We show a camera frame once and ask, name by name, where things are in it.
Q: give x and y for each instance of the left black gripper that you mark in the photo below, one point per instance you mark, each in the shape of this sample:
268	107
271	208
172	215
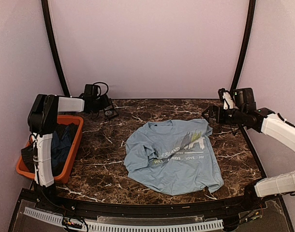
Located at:
107	101

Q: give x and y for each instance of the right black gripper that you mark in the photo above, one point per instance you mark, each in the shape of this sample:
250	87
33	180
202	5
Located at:
219	119

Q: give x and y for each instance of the light blue printed t-shirt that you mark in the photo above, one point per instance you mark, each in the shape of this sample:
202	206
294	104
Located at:
173	157

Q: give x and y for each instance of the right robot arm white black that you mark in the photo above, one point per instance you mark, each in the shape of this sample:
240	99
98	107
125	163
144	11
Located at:
239	108

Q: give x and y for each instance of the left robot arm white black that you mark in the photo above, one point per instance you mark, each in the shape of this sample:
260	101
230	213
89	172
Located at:
42	121

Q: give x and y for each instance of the dark clothes in bin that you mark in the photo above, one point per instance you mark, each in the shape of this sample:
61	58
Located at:
63	137

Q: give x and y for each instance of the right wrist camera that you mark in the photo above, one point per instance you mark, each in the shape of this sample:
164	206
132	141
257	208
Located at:
226	98

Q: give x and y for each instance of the black front table rail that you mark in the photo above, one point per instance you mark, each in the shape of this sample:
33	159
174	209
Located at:
229	209

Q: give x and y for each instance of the black right frame post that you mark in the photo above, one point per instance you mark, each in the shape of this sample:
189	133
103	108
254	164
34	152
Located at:
244	44

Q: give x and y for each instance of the black frame post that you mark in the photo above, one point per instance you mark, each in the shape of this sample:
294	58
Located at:
244	44
53	47

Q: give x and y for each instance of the black left frame post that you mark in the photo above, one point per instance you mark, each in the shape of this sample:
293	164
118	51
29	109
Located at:
53	47

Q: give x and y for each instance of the white slotted cable duct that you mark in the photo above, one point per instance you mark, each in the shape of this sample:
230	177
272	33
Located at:
116	224

